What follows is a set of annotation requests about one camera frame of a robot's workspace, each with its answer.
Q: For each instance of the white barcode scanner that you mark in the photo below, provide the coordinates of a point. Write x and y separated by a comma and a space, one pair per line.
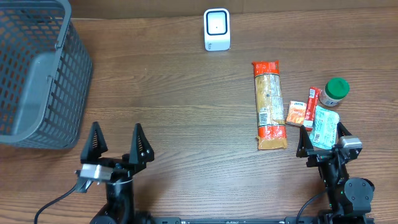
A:
217, 31

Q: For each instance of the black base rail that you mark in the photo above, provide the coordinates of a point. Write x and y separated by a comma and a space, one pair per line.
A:
286, 220

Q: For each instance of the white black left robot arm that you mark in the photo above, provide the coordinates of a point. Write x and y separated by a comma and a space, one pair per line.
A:
119, 207

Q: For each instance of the green lidded jar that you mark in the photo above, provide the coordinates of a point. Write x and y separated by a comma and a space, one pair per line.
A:
334, 91

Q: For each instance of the teal snack pouch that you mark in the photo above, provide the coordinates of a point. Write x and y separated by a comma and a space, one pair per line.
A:
323, 134

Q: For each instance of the orange tissue packet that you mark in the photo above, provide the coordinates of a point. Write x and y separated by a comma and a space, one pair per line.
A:
296, 113

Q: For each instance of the red snack package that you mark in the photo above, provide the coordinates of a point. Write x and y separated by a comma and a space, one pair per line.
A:
269, 106

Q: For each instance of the grey plastic mesh basket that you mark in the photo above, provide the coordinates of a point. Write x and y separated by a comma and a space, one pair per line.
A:
46, 73

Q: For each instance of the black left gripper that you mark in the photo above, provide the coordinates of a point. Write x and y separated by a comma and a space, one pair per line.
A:
118, 163

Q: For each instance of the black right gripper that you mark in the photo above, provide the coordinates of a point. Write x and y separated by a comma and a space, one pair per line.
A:
324, 156

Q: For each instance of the thin red snack stick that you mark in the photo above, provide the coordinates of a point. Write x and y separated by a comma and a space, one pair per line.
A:
310, 111

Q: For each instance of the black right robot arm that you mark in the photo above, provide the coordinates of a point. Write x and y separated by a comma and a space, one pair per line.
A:
349, 198

